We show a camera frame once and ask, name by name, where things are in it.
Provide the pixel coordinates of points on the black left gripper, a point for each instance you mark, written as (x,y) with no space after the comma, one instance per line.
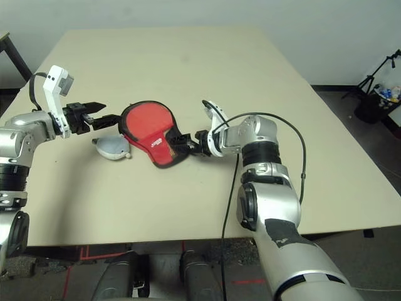
(75,120)

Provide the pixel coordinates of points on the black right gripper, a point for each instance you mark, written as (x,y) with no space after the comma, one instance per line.
(202,142)

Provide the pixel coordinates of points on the red black paddle case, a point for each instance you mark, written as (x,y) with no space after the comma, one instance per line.
(156,150)

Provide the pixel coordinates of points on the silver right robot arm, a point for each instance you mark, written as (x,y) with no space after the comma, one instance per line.
(272,194)

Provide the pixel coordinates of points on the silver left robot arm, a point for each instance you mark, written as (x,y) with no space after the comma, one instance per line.
(22,131)

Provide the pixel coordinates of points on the beige side table black legs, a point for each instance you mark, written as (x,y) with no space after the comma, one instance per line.
(9,47)

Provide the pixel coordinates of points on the dark robot right leg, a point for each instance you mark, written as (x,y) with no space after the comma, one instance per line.
(200,276)

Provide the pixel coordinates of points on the dark robot leg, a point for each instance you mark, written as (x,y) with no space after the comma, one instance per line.
(200,276)
(116,276)

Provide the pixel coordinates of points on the dark robot left leg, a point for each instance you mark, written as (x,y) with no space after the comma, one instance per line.
(116,276)

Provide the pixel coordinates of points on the black bin with bottles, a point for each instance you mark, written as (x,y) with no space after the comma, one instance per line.
(369,108)

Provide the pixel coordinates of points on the black tripod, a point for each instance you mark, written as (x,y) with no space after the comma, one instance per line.
(374,76)

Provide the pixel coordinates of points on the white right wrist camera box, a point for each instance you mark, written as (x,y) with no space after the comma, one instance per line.
(214,116)

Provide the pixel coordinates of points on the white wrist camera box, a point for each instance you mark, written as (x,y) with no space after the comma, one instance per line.
(54,81)
(214,116)

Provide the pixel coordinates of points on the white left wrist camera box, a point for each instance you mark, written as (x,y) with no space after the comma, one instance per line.
(54,81)

